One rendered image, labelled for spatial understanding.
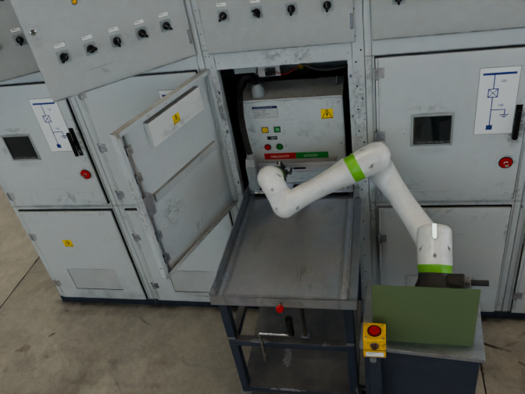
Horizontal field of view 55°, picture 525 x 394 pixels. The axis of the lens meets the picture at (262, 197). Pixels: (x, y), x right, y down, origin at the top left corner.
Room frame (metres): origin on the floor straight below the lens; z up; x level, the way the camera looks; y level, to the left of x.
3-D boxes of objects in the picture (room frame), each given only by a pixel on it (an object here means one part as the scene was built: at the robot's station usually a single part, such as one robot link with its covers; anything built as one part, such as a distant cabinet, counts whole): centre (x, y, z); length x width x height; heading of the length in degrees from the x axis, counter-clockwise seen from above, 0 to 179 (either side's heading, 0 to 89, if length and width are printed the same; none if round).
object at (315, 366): (1.78, -0.09, 0.46); 0.64 x 0.58 x 0.66; 163
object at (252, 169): (2.14, 0.02, 1.04); 0.08 x 0.05 x 0.17; 163
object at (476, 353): (1.30, -0.53, 0.74); 0.45 x 0.33 x 0.02; 69
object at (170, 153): (1.97, 0.33, 1.21); 0.63 x 0.07 x 0.74; 144
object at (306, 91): (2.39, -0.27, 1.15); 0.51 x 0.50 x 0.48; 163
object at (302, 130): (2.15, -0.20, 1.15); 0.48 x 0.01 x 0.48; 73
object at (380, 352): (1.17, -0.31, 0.85); 0.08 x 0.08 x 0.10; 73
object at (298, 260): (1.78, -0.09, 0.82); 0.68 x 0.62 x 0.06; 163
